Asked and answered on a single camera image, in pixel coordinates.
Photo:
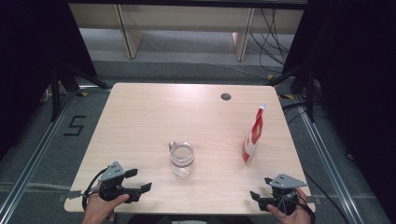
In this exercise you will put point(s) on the black curtain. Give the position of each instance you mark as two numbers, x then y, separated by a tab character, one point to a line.
31	62
358	77

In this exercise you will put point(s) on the clear glass pitcher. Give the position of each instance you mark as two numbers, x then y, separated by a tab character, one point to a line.
183	161

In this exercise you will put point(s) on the person's dark clothing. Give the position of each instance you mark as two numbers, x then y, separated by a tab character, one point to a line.
149	220

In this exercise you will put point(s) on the beige background desk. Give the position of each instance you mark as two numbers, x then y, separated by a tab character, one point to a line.
186	18

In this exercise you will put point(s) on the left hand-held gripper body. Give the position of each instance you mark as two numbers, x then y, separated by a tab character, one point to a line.
112	174

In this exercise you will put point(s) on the red and white plastic bag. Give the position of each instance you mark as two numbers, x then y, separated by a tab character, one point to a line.
253	137

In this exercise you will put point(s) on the metal floor rail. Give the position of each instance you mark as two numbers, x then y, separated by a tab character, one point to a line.
327	161
34	155

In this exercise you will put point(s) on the person's left hand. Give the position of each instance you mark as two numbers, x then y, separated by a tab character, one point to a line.
99	208

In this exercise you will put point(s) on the yellow and black floor tape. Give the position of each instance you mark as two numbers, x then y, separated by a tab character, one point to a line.
286	96

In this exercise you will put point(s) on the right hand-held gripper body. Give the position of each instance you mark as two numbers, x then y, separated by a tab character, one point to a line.
285	182

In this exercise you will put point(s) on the grey tape strip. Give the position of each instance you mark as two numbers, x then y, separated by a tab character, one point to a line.
74	194

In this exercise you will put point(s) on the person's right hand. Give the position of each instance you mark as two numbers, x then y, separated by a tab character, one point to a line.
299	216

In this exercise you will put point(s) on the black metal stand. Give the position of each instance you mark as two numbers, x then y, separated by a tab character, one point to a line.
309	93
56	93

